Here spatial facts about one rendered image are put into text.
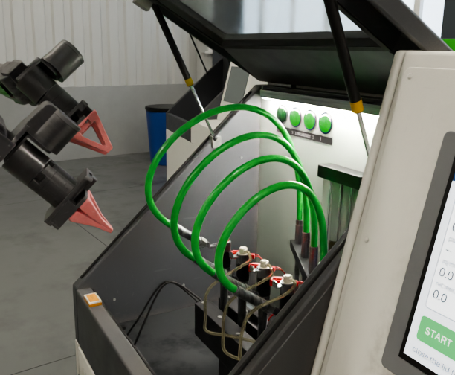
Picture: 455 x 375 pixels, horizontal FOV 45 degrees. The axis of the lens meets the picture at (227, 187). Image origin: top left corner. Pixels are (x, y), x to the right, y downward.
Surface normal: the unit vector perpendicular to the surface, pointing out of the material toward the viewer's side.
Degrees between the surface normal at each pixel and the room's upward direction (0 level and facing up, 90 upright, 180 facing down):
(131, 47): 90
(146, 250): 90
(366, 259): 76
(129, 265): 90
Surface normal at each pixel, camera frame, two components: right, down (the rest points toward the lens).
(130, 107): 0.57, 0.21
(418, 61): -0.85, -0.13
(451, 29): -0.82, 0.13
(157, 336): 0.01, -0.97
